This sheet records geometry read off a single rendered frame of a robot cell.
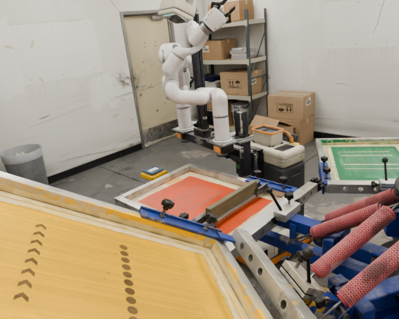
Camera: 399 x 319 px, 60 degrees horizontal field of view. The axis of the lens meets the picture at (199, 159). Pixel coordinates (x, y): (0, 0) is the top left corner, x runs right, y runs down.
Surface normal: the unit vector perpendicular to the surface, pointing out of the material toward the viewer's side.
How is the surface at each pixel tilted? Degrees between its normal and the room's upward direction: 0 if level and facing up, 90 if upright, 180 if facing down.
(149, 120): 90
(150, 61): 90
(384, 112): 90
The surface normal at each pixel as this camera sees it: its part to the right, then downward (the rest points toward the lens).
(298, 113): -0.63, 0.34
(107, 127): 0.72, 0.18
